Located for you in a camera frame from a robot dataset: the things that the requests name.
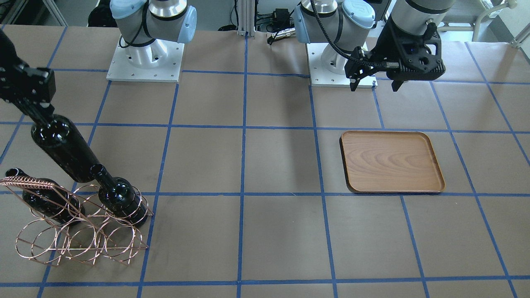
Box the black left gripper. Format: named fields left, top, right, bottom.
left=350, top=19, right=446, bottom=92

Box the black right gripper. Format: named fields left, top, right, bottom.
left=0, top=31, right=56, bottom=116

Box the dark wine bottle carried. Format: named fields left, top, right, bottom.
left=31, top=114, right=99, bottom=183

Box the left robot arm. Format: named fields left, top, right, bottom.
left=294, top=0, right=454, bottom=92

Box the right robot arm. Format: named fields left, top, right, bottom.
left=1, top=0, right=197, bottom=116

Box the wooden tray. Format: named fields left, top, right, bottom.
left=340, top=130, right=446, bottom=194

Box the dark wine bottle in basket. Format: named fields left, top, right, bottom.
left=90, top=164, right=147, bottom=228

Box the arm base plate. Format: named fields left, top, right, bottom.
left=306, top=41, right=378, bottom=88
left=106, top=39, right=185, bottom=83

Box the copper wire wine basket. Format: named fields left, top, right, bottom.
left=1, top=177, right=149, bottom=267

